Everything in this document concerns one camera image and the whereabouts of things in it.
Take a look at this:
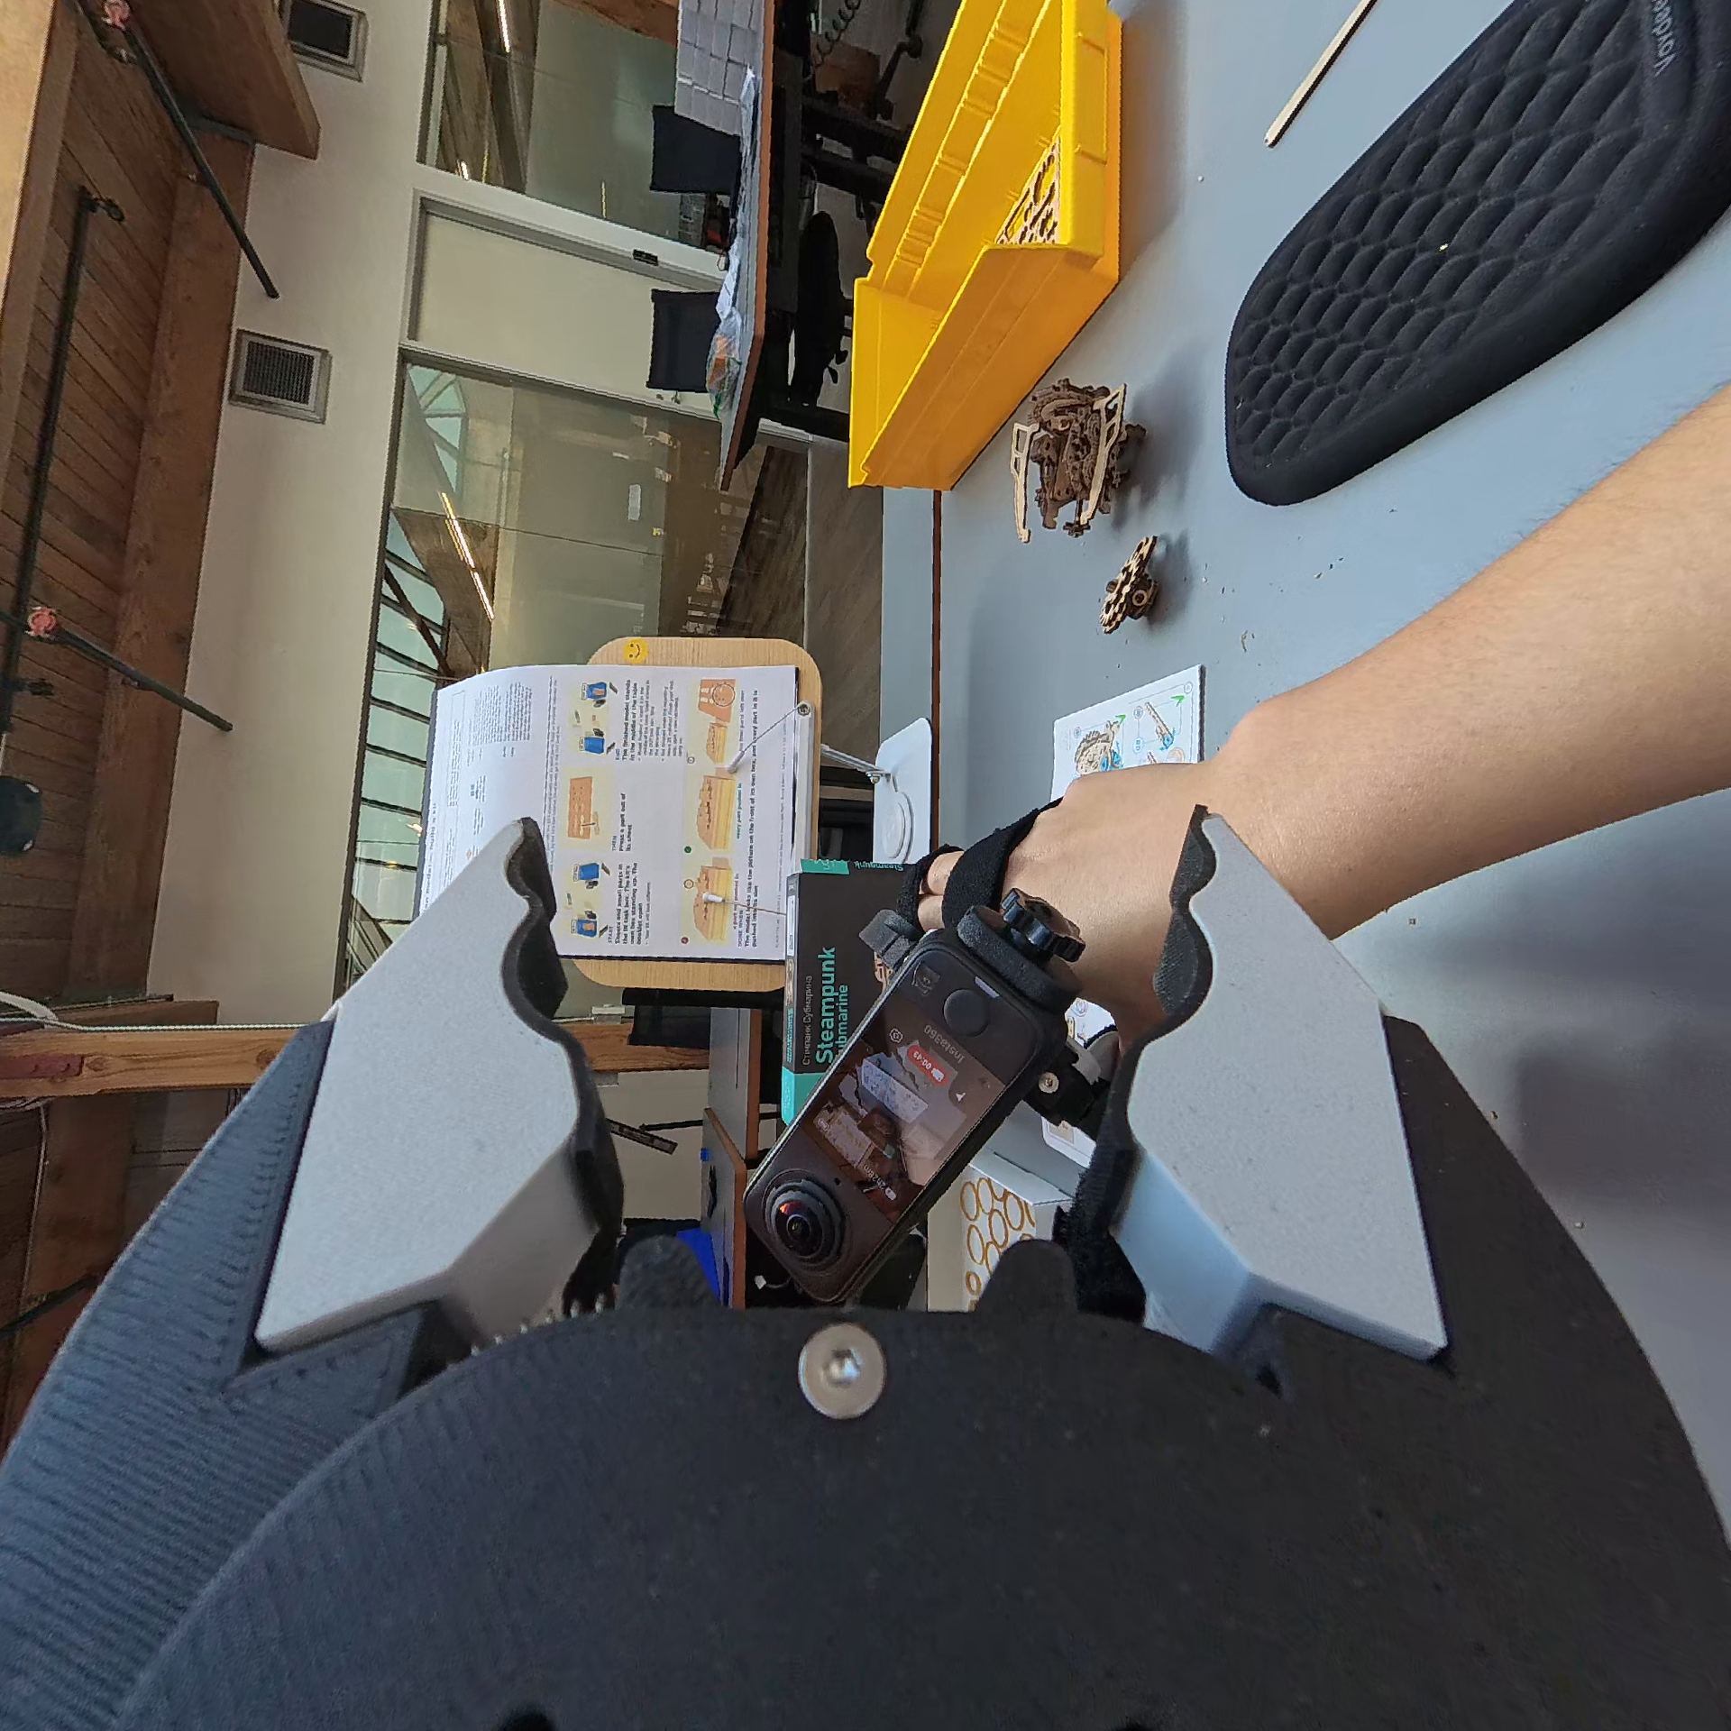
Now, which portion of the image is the small wooden gear assembly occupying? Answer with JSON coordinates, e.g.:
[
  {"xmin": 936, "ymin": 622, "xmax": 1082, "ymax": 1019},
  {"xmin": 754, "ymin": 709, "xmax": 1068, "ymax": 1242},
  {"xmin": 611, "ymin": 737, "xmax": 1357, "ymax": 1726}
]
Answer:
[{"xmin": 1098, "ymin": 534, "xmax": 1164, "ymax": 637}]

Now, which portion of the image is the wooden model assembly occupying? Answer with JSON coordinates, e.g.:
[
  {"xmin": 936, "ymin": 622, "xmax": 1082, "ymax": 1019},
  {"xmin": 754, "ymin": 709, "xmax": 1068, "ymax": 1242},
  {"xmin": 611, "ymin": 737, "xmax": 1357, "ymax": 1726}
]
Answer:
[{"xmin": 1009, "ymin": 380, "xmax": 1149, "ymax": 543}]

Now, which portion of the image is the yellow plastic bin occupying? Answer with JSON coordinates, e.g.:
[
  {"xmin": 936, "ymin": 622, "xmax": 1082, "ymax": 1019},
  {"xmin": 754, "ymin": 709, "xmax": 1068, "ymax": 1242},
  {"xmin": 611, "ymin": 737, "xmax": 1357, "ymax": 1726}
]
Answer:
[{"xmin": 847, "ymin": 0, "xmax": 1126, "ymax": 490}]

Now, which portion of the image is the printed instruction sheet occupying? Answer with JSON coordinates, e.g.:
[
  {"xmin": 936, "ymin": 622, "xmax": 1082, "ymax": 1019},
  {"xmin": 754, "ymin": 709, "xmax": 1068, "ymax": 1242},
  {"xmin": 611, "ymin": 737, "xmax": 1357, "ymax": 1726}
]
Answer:
[{"xmin": 417, "ymin": 664, "xmax": 802, "ymax": 965}]

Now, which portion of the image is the wall vent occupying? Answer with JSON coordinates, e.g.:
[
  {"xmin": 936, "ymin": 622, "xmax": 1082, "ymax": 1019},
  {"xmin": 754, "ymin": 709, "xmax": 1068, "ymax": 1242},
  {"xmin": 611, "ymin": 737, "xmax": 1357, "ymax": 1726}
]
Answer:
[
  {"xmin": 227, "ymin": 332, "xmax": 330, "ymax": 424},
  {"xmin": 277, "ymin": 0, "xmax": 367, "ymax": 77}
]

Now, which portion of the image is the grey table with brown edge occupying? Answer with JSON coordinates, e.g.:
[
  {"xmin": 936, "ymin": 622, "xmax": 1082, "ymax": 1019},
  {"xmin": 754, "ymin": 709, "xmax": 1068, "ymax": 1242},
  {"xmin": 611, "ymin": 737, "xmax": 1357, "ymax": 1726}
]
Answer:
[{"xmin": 880, "ymin": 490, "xmax": 937, "ymax": 867}]

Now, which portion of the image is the white cardboard tray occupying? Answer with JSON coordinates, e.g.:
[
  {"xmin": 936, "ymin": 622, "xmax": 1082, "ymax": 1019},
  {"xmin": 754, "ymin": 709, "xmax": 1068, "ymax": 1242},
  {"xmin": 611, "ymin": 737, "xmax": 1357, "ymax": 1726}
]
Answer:
[{"xmin": 959, "ymin": 1150, "xmax": 1085, "ymax": 1312}]

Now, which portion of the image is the wooden document stand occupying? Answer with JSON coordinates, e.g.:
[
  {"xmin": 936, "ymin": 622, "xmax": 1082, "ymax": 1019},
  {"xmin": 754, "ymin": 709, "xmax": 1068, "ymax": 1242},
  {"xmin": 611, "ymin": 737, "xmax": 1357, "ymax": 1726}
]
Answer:
[{"xmin": 557, "ymin": 634, "xmax": 937, "ymax": 996}]

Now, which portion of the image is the grey desk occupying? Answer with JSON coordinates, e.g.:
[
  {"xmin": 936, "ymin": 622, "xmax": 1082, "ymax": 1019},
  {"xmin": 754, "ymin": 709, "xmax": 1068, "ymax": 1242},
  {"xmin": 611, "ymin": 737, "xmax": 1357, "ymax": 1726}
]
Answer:
[{"xmin": 933, "ymin": 0, "xmax": 1731, "ymax": 1530}]

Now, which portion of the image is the black office chair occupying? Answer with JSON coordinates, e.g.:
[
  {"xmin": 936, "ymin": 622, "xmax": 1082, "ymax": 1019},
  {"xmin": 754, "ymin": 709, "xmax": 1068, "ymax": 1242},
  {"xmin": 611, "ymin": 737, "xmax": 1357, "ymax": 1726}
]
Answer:
[
  {"xmin": 648, "ymin": 288, "xmax": 721, "ymax": 393},
  {"xmin": 649, "ymin": 106, "xmax": 744, "ymax": 198}
]

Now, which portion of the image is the thin wooden stick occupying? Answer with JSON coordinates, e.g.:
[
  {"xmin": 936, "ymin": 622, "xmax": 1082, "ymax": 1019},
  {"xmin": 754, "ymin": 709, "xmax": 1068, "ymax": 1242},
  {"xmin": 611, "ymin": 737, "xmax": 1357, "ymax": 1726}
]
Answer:
[{"xmin": 1263, "ymin": 0, "xmax": 1382, "ymax": 149}]

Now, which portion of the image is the wooden part sheet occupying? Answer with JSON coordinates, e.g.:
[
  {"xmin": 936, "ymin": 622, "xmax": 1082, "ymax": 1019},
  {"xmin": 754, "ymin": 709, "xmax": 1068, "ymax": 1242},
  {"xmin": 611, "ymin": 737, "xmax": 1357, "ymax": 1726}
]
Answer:
[{"xmin": 993, "ymin": 136, "xmax": 1069, "ymax": 251}]

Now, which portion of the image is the black padded wrist rest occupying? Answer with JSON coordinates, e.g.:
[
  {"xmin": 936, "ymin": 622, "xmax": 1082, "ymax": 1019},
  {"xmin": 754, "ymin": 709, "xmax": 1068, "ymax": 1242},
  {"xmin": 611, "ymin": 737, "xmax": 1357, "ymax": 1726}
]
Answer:
[{"xmin": 1224, "ymin": 0, "xmax": 1731, "ymax": 510}]

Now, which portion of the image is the background work table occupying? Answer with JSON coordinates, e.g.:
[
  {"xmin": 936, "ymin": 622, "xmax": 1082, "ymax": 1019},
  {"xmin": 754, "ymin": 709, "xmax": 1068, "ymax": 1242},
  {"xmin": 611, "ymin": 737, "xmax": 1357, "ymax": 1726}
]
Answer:
[{"xmin": 718, "ymin": 0, "xmax": 784, "ymax": 489}]

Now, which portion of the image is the person's right forearm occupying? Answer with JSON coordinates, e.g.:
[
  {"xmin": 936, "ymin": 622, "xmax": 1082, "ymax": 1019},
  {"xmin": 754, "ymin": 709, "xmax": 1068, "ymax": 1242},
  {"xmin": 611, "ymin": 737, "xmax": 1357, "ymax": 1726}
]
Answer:
[{"xmin": 1211, "ymin": 386, "xmax": 1731, "ymax": 941}]

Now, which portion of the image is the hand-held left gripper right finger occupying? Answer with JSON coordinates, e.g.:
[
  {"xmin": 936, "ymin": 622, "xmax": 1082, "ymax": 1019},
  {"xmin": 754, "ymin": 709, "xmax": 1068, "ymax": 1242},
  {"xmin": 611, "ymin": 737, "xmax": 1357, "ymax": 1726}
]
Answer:
[{"xmin": 1062, "ymin": 808, "xmax": 1451, "ymax": 1360}]

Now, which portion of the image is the black model kit box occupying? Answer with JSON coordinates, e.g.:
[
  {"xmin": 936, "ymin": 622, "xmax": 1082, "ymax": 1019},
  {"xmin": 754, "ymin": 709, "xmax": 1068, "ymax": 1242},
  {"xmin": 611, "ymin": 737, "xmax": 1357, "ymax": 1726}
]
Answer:
[{"xmin": 778, "ymin": 858, "xmax": 937, "ymax": 1132}]

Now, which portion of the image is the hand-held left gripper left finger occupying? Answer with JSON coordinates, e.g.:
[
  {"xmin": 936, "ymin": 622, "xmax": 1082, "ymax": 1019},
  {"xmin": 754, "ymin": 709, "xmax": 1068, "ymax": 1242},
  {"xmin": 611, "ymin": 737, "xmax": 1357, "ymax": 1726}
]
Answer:
[{"xmin": 253, "ymin": 815, "xmax": 626, "ymax": 1353}]

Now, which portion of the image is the stack of white boxes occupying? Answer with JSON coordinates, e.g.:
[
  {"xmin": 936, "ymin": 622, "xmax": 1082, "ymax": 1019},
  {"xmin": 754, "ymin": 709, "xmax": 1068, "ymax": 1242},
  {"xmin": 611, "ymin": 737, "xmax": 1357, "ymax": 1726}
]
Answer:
[{"xmin": 674, "ymin": 0, "xmax": 765, "ymax": 138}]

